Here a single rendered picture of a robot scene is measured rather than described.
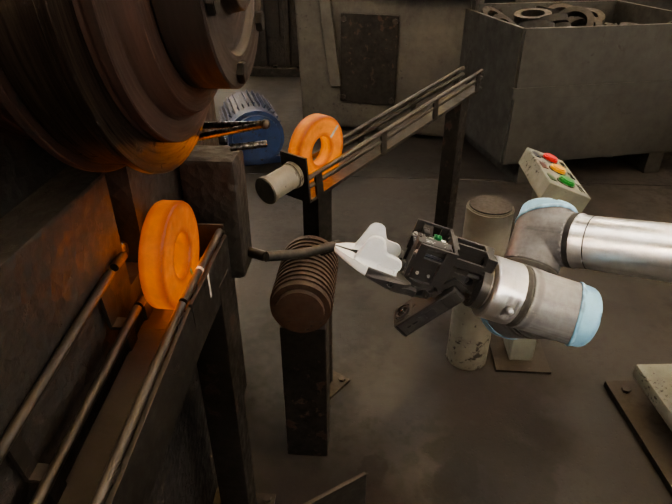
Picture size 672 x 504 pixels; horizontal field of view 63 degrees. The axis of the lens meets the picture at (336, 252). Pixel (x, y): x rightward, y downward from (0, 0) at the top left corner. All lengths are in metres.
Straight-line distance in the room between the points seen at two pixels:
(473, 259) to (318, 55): 2.81
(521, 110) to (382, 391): 1.63
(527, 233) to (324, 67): 2.67
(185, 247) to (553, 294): 0.52
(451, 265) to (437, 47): 2.63
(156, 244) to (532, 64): 2.23
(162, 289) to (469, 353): 1.09
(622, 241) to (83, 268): 0.73
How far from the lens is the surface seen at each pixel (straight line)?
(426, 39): 3.30
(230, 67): 0.62
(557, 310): 0.80
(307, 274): 1.10
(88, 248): 0.72
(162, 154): 0.66
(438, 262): 0.73
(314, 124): 1.19
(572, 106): 2.91
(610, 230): 0.91
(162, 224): 0.74
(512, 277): 0.77
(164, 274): 0.74
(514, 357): 1.76
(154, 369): 0.67
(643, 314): 2.14
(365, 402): 1.57
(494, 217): 1.41
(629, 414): 1.70
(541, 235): 0.94
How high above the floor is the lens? 1.14
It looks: 31 degrees down
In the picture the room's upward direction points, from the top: straight up
